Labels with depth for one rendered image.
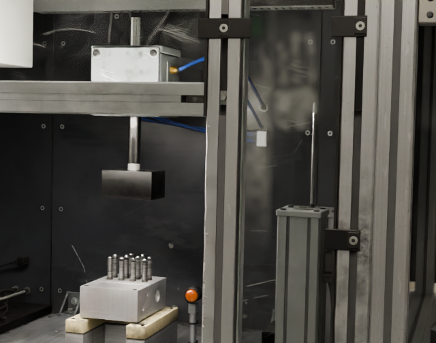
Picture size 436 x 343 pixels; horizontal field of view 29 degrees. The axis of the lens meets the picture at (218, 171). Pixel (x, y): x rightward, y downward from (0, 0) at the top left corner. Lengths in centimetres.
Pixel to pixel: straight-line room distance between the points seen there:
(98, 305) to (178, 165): 37
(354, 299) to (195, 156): 57
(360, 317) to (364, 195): 15
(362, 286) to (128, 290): 38
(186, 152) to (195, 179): 5
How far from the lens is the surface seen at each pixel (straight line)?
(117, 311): 132
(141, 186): 135
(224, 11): 112
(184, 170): 158
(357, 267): 109
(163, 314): 138
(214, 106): 112
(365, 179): 108
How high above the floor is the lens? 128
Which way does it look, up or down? 3 degrees down
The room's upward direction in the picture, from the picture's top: 1 degrees clockwise
